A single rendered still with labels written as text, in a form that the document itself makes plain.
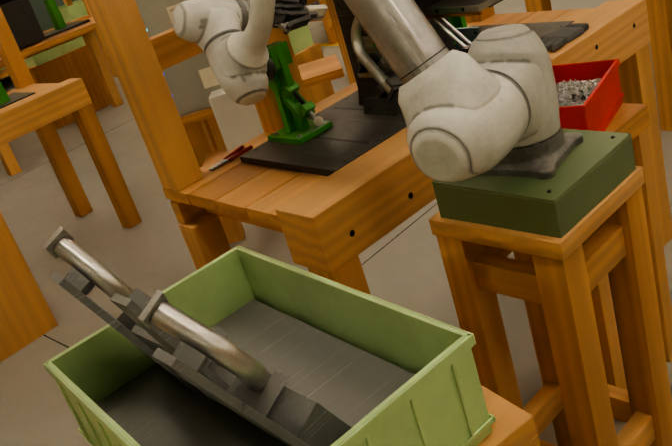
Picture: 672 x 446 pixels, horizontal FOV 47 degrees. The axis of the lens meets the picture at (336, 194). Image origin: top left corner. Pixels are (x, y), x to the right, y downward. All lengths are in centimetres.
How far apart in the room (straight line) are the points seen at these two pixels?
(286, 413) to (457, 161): 49
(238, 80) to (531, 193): 71
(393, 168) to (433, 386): 87
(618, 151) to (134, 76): 122
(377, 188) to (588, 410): 66
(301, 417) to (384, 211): 84
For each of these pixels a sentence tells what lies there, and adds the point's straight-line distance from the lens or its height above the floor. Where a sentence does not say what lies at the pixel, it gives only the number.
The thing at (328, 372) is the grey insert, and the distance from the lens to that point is 129.
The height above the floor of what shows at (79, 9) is 85.
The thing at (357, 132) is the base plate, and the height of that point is 90.
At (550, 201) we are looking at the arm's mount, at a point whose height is 93.
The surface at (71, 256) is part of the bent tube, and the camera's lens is 124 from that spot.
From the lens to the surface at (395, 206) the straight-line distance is 186.
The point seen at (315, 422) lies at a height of 91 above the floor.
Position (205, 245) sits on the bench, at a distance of 227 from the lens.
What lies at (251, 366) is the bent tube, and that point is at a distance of 95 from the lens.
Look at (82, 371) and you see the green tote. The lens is 145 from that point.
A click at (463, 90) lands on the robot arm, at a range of 132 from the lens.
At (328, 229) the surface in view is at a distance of 173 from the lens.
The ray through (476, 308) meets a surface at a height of 64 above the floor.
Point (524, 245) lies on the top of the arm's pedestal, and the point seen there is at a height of 83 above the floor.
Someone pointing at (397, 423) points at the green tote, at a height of 92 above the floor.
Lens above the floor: 158
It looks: 23 degrees down
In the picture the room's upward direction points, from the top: 17 degrees counter-clockwise
